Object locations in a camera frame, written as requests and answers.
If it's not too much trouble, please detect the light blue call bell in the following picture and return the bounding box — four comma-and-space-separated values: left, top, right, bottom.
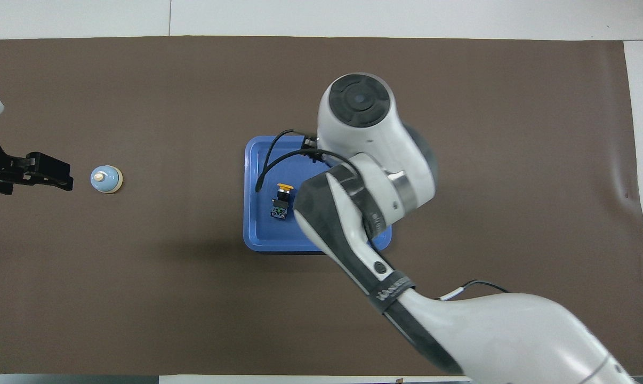
90, 165, 124, 194

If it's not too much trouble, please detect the yellow push button switch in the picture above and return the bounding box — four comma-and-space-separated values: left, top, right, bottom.
270, 183, 294, 220

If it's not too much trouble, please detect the blue plastic tray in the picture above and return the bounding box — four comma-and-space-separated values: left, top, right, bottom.
243, 135, 392, 252

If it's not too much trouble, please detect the brown table mat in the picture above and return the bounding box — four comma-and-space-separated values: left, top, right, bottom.
0, 36, 643, 375

